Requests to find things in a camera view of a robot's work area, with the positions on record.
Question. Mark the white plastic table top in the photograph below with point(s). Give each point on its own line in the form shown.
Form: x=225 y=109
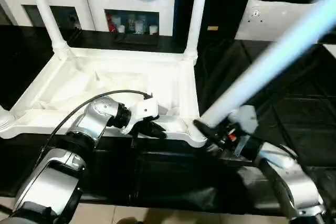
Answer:
x=94 y=77

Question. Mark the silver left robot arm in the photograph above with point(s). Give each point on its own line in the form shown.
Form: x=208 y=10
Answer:
x=89 y=129

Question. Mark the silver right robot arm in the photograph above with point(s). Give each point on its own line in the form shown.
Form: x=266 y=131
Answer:
x=283 y=171

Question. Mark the black work mat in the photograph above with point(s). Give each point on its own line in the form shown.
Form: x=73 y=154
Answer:
x=294 y=119

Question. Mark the small white jar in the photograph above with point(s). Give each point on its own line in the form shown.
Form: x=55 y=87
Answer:
x=153 y=29

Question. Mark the small brown block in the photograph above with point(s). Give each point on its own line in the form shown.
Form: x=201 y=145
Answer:
x=212 y=28

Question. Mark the white plastic bag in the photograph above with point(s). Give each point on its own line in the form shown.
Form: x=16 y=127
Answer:
x=273 y=22

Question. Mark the flat white board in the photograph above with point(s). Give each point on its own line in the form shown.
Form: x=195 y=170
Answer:
x=331 y=51

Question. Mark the white cabinet with glass doors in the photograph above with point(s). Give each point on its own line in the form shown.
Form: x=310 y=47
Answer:
x=79 y=3

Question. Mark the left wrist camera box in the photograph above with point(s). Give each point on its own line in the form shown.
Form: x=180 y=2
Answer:
x=143 y=111

